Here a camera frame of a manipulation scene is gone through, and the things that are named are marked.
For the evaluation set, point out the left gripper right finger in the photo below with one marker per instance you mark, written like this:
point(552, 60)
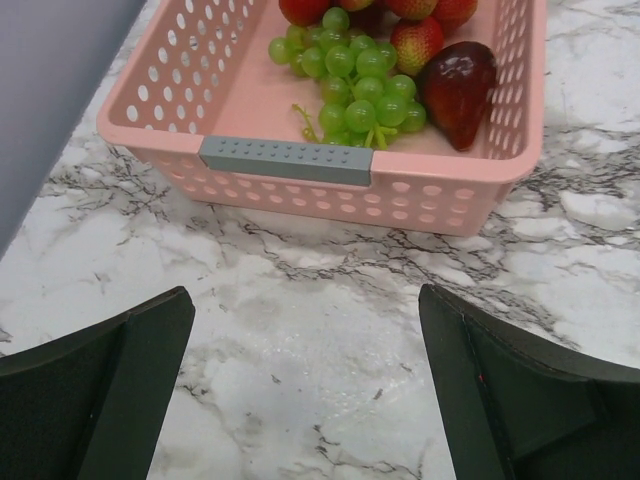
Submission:
point(517, 406)

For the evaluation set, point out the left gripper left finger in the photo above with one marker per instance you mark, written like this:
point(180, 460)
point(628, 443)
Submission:
point(91, 404)

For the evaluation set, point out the pink plastic basket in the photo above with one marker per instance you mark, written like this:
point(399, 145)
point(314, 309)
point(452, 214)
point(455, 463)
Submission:
point(201, 101)

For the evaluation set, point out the green fake grapes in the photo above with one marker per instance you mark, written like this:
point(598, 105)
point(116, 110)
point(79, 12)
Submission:
point(365, 102)

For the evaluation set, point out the red fake fruit bunch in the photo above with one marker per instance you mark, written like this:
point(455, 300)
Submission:
point(417, 35)

